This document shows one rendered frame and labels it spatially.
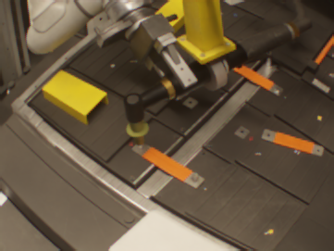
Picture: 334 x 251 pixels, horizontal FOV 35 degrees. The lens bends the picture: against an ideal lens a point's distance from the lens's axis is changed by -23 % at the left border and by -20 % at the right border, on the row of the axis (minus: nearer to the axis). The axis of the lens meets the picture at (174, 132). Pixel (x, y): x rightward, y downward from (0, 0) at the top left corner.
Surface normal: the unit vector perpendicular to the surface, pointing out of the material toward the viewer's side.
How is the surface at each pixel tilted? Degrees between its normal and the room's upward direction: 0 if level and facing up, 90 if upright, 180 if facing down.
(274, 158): 0
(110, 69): 0
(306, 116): 0
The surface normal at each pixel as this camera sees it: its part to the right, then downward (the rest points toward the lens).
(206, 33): 0.57, 0.59
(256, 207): -0.07, -0.66
